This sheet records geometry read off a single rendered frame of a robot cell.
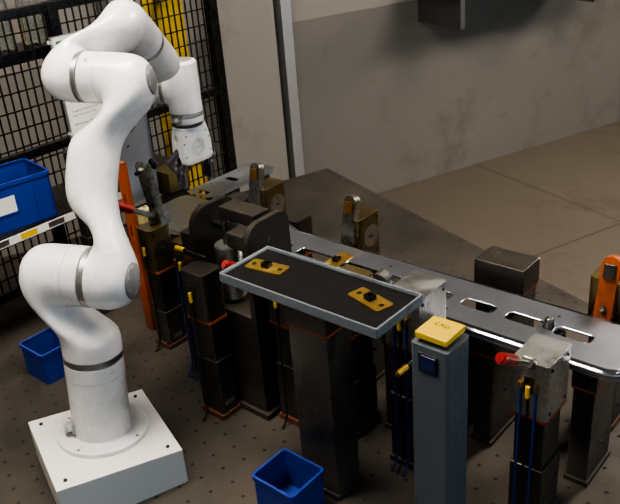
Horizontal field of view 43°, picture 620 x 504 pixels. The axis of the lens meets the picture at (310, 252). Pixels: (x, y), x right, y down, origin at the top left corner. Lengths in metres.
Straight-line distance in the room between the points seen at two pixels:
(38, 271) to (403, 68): 3.48
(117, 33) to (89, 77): 0.13
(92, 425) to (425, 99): 3.60
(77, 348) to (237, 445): 0.44
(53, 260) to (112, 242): 0.12
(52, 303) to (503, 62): 4.08
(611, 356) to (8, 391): 1.45
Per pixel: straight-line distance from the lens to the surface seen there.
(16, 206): 2.23
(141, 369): 2.12
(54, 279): 1.56
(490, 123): 5.30
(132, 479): 1.69
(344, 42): 4.50
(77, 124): 2.53
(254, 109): 4.15
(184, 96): 2.01
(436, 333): 1.28
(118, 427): 1.72
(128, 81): 1.55
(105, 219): 1.54
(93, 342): 1.60
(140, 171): 1.98
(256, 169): 2.17
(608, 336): 1.61
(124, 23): 1.67
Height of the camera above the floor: 1.85
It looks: 26 degrees down
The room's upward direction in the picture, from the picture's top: 5 degrees counter-clockwise
